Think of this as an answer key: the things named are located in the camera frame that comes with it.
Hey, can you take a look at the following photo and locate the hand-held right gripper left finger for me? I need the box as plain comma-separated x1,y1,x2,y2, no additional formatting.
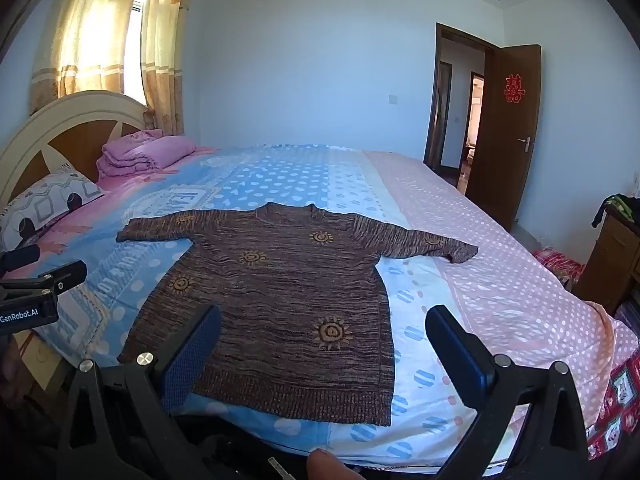
56,304,223,480

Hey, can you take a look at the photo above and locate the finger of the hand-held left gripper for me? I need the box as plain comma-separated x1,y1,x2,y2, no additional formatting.
0,244,42,276
0,260,88,302

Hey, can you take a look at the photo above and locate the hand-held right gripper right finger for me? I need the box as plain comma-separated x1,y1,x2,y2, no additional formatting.
425,305,591,480

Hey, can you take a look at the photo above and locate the brown knitted sweater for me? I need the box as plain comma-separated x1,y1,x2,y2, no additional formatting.
116,201,481,427

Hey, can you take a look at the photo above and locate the dark clothes pile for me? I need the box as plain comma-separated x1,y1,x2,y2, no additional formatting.
591,192,640,228

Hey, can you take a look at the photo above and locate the person's right hand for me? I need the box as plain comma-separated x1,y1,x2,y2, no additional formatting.
306,449,368,480

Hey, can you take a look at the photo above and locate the white patterned pillow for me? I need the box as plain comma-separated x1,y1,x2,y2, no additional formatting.
0,164,106,253

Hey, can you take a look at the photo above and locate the red checked cloth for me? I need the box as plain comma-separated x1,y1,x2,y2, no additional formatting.
532,247,586,291

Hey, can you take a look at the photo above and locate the cream wooden bed headboard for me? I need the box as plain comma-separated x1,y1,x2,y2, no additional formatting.
0,90,151,211

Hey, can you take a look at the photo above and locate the folded pink blanket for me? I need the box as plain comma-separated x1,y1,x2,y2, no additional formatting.
96,129,197,178

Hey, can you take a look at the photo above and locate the red patterned blanket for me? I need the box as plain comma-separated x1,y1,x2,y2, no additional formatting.
587,345,640,461

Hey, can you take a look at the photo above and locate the wooden cabinet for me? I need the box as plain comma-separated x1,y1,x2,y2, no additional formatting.
572,205,640,316

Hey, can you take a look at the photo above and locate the brown wooden door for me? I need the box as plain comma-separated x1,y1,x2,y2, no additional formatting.
465,45,542,233

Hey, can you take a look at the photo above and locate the printed dotted bed sheet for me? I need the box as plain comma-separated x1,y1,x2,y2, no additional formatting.
0,142,640,476

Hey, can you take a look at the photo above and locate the wide yellow curtain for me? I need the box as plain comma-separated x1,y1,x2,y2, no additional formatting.
30,0,146,116

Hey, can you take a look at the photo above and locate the window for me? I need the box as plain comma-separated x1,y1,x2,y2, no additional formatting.
125,0,152,108

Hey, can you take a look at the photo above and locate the narrow yellow curtain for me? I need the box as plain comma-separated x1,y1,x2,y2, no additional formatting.
140,0,196,136

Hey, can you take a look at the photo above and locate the red paper door decoration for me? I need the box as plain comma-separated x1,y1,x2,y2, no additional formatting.
504,74,526,104

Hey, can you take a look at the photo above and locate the dark wooden door frame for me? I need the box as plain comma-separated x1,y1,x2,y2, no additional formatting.
424,22,501,176

